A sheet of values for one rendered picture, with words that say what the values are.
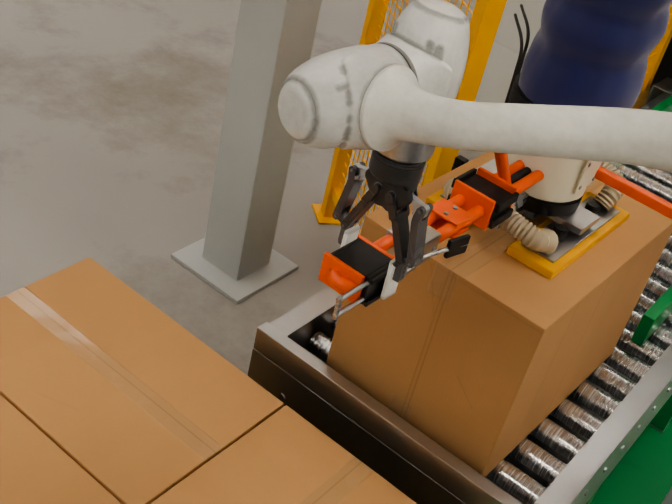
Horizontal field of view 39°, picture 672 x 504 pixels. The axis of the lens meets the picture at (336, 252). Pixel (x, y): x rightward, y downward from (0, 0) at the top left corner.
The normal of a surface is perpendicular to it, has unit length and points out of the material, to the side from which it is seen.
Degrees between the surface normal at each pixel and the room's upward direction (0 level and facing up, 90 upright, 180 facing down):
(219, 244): 90
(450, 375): 90
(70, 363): 0
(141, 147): 0
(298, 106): 92
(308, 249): 0
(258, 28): 90
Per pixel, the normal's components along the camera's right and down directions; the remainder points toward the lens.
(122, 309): 0.20, -0.79
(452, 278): -0.63, 0.34
